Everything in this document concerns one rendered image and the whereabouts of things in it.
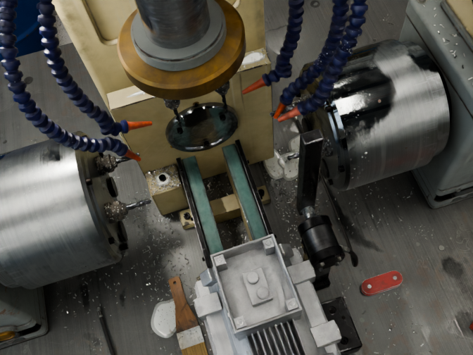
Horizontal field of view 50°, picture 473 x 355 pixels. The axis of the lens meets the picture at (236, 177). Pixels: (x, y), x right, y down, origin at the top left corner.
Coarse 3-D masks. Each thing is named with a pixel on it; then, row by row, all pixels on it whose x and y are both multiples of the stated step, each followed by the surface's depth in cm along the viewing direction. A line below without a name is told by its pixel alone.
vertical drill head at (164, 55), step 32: (160, 0) 59; (192, 0) 61; (224, 0) 73; (128, 32) 71; (160, 32) 64; (192, 32) 65; (224, 32) 68; (128, 64) 69; (160, 64) 66; (192, 64) 67; (224, 64) 67; (160, 96) 69; (192, 96) 68; (224, 96) 77
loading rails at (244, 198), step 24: (240, 144) 109; (192, 168) 108; (240, 168) 107; (192, 192) 106; (240, 192) 105; (264, 192) 114; (192, 216) 102; (216, 216) 111; (264, 216) 101; (216, 240) 100
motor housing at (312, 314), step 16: (208, 288) 82; (304, 288) 80; (224, 304) 79; (304, 304) 79; (320, 304) 82; (208, 320) 79; (224, 320) 78; (304, 320) 77; (320, 320) 77; (208, 336) 82; (224, 336) 78; (256, 336) 74; (272, 336) 73; (288, 336) 74; (304, 336) 75; (224, 352) 76; (240, 352) 75; (256, 352) 74; (272, 352) 73; (288, 352) 73; (304, 352) 72; (320, 352) 75; (336, 352) 76
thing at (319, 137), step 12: (312, 132) 71; (300, 144) 73; (312, 144) 71; (300, 156) 76; (312, 156) 74; (300, 168) 79; (312, 168) 78; (300, 180) 82; (312, 180) 81; (300, 192) 85; (312, 192) 85; (300, 204) 89; (312, 204) 90
